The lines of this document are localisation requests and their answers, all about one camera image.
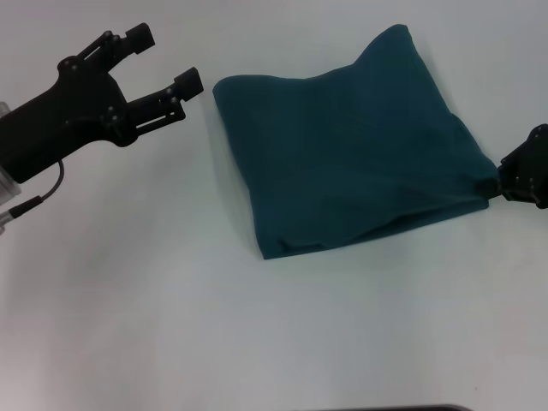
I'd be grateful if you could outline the grey left arm cable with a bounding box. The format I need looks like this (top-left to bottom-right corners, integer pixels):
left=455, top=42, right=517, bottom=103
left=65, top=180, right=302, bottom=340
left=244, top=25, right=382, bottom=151
left=0, top=158, right=66, bottom=220

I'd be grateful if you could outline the teal t-shirt with cream letters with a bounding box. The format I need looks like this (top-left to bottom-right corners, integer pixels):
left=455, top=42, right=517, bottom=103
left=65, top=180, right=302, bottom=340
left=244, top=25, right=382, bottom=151
left=211, top=23, right=497, bottom=262

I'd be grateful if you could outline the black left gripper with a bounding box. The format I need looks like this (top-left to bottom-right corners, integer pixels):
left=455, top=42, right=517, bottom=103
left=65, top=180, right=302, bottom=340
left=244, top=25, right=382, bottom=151
left=0, top=21, right=204, bottom=184

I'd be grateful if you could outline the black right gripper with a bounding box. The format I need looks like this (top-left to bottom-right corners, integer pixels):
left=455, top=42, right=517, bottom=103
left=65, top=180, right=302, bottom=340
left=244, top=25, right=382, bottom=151
left=477, top=123, right=548, bottom=211

